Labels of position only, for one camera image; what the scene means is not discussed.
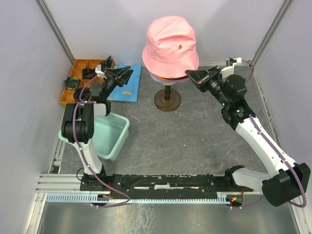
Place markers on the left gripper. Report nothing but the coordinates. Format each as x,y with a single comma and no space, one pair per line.
116,73

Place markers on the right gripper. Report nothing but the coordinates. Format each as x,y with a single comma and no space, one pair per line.
202,77

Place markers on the beige bucket hat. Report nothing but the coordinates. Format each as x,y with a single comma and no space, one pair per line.
180,78

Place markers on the blue printed cloth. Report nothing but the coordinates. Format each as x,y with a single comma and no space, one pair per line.
129,92

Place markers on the purple bucket hat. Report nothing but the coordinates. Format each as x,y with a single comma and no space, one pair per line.
168,80

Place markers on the wooden compartment tray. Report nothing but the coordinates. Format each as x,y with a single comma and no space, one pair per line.
76,71

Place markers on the cream mannequin head stand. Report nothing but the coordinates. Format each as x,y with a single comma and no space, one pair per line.
167,99

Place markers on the pink bucket hat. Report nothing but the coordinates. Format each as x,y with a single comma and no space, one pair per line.
170,47

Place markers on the teal plastic basket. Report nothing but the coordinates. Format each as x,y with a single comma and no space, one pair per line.
110,134

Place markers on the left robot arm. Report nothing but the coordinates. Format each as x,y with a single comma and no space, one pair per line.
78,125

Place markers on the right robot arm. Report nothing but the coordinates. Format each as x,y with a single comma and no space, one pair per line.
285,181

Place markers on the green patterned rolled tie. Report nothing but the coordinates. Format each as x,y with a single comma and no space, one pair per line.
108,63

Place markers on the dark brown rolled tie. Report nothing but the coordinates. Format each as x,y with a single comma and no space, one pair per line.
81,94

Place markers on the yellow blue rolled tie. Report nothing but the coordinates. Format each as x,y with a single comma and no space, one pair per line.
72,83

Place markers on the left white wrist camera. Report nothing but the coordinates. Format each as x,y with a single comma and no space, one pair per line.
100,71

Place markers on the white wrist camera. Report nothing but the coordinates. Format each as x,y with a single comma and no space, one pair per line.
100,71
229,68

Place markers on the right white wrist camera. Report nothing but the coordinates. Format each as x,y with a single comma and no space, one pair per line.
229,68

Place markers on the left aluminium corner post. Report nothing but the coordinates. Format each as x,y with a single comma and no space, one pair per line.
42,5

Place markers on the aluminium corner post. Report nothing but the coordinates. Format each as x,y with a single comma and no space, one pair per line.
271,30
42,5

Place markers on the right aluminium corner post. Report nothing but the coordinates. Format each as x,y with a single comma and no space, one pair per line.
271,30

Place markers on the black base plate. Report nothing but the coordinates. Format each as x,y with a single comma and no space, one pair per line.
174,194

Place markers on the aluminium front rail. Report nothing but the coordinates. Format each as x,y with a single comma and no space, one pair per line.
67,183

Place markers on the light blue cable duct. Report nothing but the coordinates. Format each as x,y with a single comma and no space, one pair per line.
95,198

